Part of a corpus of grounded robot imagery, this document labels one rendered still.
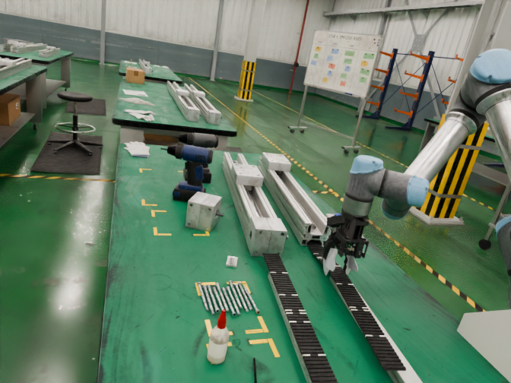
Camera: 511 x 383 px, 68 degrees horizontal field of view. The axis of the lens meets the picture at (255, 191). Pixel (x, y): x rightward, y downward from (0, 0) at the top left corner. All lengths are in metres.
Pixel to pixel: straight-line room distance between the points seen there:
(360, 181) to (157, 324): 0.59
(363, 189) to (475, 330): 0.44
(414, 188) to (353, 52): 6.08
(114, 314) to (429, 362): 0.72
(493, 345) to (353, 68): 6.15
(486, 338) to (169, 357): 0.74
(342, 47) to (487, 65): 6.08
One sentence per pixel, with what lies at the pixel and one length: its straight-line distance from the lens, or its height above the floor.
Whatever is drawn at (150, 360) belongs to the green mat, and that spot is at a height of 0.78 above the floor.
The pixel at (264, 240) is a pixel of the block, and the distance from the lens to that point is 1.18.
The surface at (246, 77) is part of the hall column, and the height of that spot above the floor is 0.67.
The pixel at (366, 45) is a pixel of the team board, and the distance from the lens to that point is 6.88.
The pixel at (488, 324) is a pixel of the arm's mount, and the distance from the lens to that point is 1.11.
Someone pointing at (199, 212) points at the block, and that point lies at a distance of 1.28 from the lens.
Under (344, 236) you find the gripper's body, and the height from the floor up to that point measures 0.95.
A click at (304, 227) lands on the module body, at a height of 0.84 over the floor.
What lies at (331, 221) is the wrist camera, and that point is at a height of 0.95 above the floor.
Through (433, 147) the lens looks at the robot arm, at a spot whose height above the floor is 1.20.
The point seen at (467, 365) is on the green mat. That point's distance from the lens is 1.08.
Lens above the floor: 1.37
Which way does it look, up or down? 20 degrees down
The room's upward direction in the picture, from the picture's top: 10 degrees clockwise
